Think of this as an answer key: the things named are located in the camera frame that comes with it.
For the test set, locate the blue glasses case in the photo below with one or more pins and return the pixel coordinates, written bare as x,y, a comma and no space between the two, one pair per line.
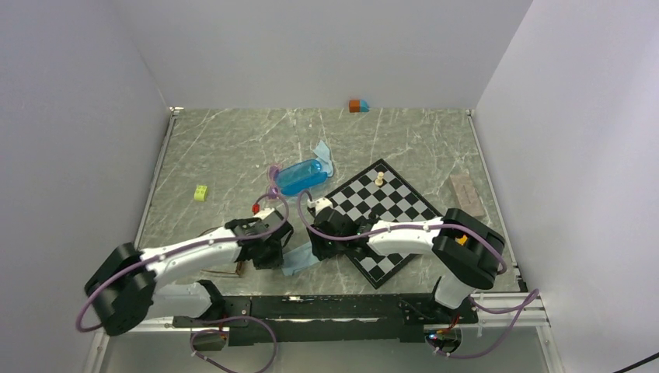
301,176

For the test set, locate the cream chess piece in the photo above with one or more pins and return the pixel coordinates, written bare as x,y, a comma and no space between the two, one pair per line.
379,180

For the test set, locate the black base frame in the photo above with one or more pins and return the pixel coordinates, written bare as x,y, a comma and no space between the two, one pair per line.
317,318

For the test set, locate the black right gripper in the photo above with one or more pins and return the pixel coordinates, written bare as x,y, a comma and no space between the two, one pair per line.
319,248

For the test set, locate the light blue crumpled cloth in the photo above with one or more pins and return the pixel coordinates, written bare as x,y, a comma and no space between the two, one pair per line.
324,157

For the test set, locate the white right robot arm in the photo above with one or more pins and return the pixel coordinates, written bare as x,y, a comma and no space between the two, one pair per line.
470,250

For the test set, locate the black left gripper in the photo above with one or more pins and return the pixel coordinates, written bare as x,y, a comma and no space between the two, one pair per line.
275,260

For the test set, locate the lime green toy brick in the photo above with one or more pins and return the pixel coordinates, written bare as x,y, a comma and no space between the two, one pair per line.
200,193

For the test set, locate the orange block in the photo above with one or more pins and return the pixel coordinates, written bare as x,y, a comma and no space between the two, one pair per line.
354,106

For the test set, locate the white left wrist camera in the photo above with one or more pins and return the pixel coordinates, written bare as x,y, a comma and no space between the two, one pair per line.
262,212

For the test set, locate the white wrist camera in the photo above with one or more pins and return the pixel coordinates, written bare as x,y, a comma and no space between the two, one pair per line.
262,212
317,205

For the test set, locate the orange toy fruit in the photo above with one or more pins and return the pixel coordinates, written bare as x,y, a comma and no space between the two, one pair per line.
462,240

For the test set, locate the light blue cleaning cloth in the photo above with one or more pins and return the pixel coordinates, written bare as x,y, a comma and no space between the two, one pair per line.
298,259

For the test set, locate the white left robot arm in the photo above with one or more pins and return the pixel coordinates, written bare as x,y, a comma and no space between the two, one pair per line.
133,285

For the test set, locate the brown brick block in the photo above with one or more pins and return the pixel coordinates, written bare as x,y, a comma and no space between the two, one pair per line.
466,195

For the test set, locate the brown sunglasses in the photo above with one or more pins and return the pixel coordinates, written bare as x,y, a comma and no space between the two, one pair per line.
233,270

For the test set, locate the purple pink sunglasses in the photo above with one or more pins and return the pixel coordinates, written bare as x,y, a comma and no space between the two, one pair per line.
273,189

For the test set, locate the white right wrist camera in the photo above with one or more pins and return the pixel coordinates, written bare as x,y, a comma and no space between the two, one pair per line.
317,205

